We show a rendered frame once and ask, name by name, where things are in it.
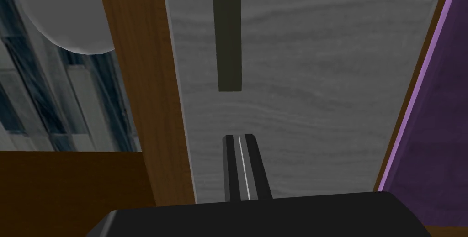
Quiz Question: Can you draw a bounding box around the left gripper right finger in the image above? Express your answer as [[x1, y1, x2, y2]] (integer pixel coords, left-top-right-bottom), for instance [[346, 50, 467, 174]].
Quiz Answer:
[[239, 133, 273, 201]]

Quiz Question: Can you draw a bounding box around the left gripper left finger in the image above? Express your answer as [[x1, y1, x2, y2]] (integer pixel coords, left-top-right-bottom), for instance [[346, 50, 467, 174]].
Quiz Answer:
[[222, 134, 250, 202]]

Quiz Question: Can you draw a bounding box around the grey wooden cupboard door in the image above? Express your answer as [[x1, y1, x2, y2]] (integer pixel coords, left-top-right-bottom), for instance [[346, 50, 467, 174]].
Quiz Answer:
[[160, 0, 449, 205]]

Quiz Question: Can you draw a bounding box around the brown wooden cupboard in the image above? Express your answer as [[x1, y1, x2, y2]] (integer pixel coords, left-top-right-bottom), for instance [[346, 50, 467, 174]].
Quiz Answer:
[[0, 0, 468, 237]]

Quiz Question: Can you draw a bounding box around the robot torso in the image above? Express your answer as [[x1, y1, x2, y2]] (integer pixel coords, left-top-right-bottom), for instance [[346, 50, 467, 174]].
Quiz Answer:
[[10, 0, 116, 55]]

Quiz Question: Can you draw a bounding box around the dark bar handle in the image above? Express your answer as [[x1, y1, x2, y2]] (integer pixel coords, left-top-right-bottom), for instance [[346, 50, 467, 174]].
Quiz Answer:
[[211, 0, 243, 93]]

